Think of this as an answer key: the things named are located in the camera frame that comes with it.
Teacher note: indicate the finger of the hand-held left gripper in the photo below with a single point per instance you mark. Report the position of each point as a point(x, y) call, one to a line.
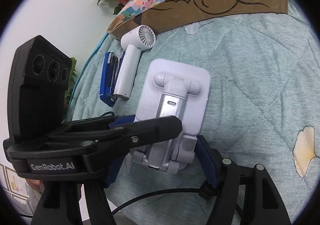
point(150, 127)
point(122, 119)

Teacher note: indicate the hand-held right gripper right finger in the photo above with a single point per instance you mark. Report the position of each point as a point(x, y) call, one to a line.
point(207, 160)

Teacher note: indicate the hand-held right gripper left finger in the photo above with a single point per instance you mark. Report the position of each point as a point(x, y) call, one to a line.
point(113, 172)

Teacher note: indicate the white folding phone stand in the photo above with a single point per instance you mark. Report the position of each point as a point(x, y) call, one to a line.
point(175, 84)

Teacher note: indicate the pastel puzzle cube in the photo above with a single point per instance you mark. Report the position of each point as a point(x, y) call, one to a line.
point(132, 7)

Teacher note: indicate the person's left hand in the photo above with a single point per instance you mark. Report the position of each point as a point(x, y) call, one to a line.
point(35, 185)

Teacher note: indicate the green leafy plant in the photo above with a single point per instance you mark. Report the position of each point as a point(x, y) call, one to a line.
point(72, 74)

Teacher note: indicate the blue stapler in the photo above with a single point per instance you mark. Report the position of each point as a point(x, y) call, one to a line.
point(106, 82)

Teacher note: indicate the white handheld fan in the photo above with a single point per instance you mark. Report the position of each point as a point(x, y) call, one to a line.
point(127, 64)

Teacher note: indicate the wall poster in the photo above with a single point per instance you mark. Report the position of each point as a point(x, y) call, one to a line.
point(15, 185)

